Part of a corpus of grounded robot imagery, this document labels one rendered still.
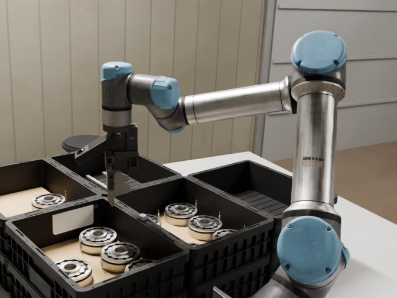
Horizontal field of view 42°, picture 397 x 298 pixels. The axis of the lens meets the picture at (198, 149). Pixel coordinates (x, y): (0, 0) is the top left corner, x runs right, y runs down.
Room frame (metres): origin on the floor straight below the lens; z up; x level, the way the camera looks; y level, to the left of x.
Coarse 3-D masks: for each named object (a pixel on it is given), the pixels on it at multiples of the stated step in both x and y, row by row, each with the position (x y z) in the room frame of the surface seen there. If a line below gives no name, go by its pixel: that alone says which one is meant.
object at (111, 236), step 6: (90, 228) 1.32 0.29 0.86; (96, 228) 1.32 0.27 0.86; (102, 228) 1.33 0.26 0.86; (108, 228) 1.33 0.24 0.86; (84, 234) 1.29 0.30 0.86; (108, 234) 1.29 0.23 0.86; (114, 234) 1.29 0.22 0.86; (84, 240) 1.25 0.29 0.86; (90, 240) 1.25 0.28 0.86; (96, 240) 1.25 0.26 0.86; (102, 240) 1.26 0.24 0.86; (108, 240) 1.26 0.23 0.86; (114, 240) 1.27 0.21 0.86
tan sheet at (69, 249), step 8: (72, 240) 1.30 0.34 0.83; (40, 248) 1.25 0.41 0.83; (48, 248) 1.25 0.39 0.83; (56, 248) 1.25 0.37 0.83; (64, 248) 1.26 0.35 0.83; (72, 248) 1.26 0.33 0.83; (48, 256) 1.21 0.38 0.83; (56, 256) 1.21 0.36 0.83; (64, 256) 1.22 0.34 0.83; (72, 256) 1.22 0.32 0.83; (80, 256) 1.22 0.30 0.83; (88, 256) 1.22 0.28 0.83; (96, 256) 1.23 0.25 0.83; (96, 264) 1.18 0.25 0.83; (96, 272) 1.15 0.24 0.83; (104, 272) 1.15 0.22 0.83; (112, 272) 1.15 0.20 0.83; (96, 280) 1.11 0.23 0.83
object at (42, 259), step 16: (64, 208) 1.30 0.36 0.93; (144, 224) 1.23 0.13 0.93; (16, 240) 1.14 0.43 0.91; (32, 256) 1.07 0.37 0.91; (176, 256) 1.07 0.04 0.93; (48, 272) 1.01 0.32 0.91; (64, 272) 0.98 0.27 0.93; (128, 272) 0.99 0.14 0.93; (144, 272) 1.01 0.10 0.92; (160, 272) 1.04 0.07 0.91; (64, 288) 0.95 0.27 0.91; (80, 288) 0.92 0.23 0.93; (96, 288) 0.93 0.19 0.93; (112, 288) 0.96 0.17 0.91
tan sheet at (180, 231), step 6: (162, 216) 1.49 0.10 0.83; (162, 222) 1.45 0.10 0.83; (168, 228) 1.41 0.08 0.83; (174, 228) 1.41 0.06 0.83; (180, 228) 1.41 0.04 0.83; (186, 228) 1.42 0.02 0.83; (174, 234) 1.37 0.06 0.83; (180, 234) 1.38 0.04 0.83; (186, 234) 1.38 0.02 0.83; (186, 240) 1.34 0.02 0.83; (192, 240) 1.34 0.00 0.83; (198, 240) 1.35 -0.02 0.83
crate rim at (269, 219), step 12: (168, 180) 1.55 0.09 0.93; (192, 180) 1.56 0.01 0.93; (216, 192) 1.47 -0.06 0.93; (120, 204) 1.34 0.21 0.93; (240, 204) 1.39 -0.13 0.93; (264, 216) 1.32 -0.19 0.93; (252, 228) 1.24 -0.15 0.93; (264, 228) 1.27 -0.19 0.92; (180, 240) 1.15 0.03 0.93; (216, 240) 1.16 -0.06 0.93; (228, 240) 1.18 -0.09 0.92; (240, 240) 1.21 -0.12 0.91; (192, 252) 1.11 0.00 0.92; (204, 252) 1.13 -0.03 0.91
